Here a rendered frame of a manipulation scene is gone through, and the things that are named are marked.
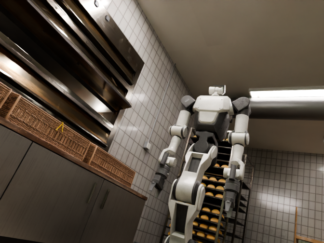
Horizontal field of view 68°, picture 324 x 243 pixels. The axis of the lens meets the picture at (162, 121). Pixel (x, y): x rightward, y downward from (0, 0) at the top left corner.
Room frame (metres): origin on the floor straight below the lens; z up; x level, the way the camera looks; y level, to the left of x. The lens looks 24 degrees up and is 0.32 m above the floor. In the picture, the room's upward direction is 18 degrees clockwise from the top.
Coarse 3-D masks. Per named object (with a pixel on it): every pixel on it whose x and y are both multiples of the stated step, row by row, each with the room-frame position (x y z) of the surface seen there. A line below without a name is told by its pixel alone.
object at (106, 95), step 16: (0, 0) 1.29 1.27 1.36; (16, 0) 1.27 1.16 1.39; (16, 16) 1.40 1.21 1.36; (32, 16) 1.37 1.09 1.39; (32, 32) 1.52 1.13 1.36; (48, 32) 1.49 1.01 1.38; (64, 48) 1.63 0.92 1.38; (80, 64) 1.78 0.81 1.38; (96, 80) 1.96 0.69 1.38; (112, 96) 2.17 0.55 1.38
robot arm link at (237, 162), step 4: (232, 160) 1.48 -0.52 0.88; (236, 160) 1.46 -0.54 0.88; (240, 160) 1.45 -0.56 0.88; (236, 164) 1.51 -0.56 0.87; (240, 164) 1.45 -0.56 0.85; (244, 164) 1.46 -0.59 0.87; (240, 168) 1.44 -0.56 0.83; (244, 168) 1.47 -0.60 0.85; (240, 172) 1.43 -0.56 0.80; (240, 176) 1.44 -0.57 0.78
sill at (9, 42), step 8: (0, 32) 1.36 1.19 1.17; (8, 40) 1.42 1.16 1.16; (16, 48) 1.47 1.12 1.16; (24, 56) 1.53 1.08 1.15; (48, 72) 1.69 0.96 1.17; (56, 80) 1.77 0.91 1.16; (64, 88) 1.84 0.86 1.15; (72, 96) 1.93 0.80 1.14; (96, 112) 2.18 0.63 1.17; (104, 120) 2.29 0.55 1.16
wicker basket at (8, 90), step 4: (0, 84) 1.09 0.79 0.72; (0, 88) 1.10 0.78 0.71; (4, 88) 1.11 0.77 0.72; (8, 88) 1.12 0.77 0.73; (0, 92) 1.11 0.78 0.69; (4, 92) 1.12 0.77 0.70; (8, 92) 1.13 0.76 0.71; (0, 96) 1.11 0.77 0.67; (4, 96) 1.12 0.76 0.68; (0, 100) 1.14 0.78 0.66; (4, 100) 1.13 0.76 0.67; (0, 104) 1.13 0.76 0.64
